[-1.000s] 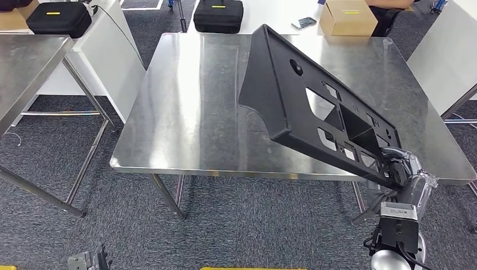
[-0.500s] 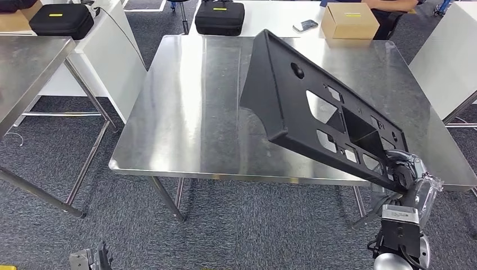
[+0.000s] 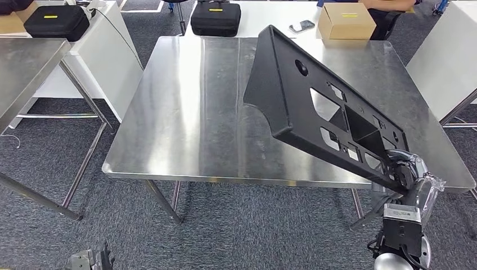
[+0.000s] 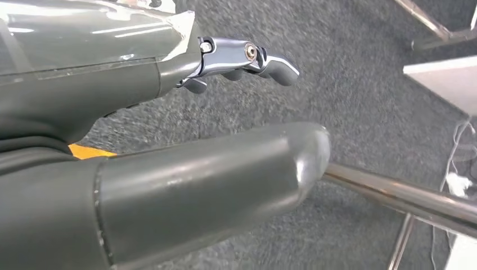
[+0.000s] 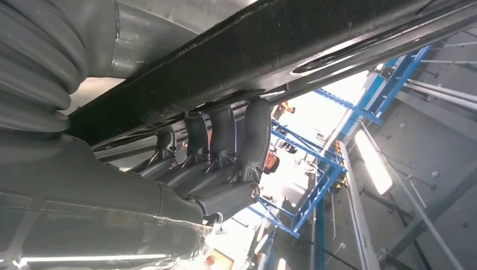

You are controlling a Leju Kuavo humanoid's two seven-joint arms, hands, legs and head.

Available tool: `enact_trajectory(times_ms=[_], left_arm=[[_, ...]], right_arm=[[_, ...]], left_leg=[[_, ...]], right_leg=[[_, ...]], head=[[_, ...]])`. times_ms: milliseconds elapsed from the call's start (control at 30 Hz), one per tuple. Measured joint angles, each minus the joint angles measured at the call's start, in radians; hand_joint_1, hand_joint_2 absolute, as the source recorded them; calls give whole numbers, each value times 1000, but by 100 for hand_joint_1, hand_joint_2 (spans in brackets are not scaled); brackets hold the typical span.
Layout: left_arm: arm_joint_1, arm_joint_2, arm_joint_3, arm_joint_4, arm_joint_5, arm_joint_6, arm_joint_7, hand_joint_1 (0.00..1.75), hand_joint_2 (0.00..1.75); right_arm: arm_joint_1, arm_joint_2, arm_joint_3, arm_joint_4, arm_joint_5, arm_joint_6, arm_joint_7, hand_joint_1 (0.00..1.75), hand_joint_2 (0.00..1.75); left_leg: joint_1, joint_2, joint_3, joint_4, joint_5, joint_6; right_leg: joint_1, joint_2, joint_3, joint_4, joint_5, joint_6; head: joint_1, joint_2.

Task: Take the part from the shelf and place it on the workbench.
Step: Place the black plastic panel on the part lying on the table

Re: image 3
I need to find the long black plastic part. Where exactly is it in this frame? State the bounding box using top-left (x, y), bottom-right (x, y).
top-left (242, 24), bottom-right (410, 195)

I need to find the white device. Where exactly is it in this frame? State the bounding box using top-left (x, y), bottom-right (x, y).
top-left (64, 0), bottom-right (109, 20)

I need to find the smartphone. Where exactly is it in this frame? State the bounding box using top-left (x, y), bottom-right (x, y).
top-left (289, 19), bottom-right (316, 34)

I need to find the black bag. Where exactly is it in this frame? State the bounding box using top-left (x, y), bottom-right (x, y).
top-left (0, 0), bottom-right (35, 16)

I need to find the white desk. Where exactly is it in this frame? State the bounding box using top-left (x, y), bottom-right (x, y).
top-left (183, 0), bottom-right (329, 41)
top-left (405, 0), bottom-right (477, 123)
top-left (8, 0), bottom-right (145, 130)

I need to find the blue wheeled trolley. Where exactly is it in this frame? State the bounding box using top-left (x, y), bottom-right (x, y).
top-left (432, 0), bottom-right (451, 16)

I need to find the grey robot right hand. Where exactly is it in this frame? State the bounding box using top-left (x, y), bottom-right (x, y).
top-left (379, 148), bottom-right (429, 195)

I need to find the seated person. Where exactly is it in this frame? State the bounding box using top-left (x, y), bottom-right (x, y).
top-left (317, 0), bottom-right (424, 41)

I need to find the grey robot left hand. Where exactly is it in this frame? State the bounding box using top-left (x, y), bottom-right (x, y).
top-left (66, 241), bottom-right (115, 270)

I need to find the stainless steel workbench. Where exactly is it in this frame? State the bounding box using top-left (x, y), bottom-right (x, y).
top-left (101, 35), bottom-right (477, 232)

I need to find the black zip case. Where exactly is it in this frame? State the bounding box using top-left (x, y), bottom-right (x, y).
top-left (23, 4), bottom-right (91, 42)
top-left (190, 1), bottom-right (242, 38)

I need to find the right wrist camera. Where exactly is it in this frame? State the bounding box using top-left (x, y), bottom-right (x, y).
top-left (381, 202), bottom-right (424, 259)

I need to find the thin black cable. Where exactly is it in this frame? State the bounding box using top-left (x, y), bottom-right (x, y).
top-left (89, 6), bottom-right (145, 71)

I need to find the brown cardboard box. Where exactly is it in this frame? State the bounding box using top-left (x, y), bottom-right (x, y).
top-left (0, 0), bottom-right (39, 35)
top-left (317, 2), bottom-right (377, 41)

